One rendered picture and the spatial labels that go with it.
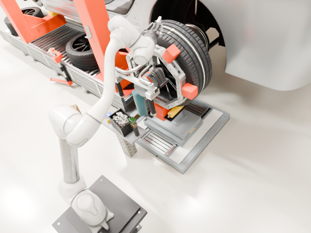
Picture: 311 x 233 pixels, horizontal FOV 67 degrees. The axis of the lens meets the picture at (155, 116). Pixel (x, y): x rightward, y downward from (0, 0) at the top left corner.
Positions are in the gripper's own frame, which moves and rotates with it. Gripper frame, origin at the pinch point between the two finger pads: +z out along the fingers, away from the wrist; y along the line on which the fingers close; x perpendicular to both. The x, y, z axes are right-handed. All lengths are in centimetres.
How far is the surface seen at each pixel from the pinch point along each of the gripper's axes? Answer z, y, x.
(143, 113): -18, -10, -77
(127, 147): -34, -23, -112
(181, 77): -19.8, 20.4, -26.6
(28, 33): 96, -212, -98
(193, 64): -10.7, 26.8, -22.0
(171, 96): -5, 11, -63
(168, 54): -17.4, 10.8, -11.6
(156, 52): -13.2, 1.8, -14.8
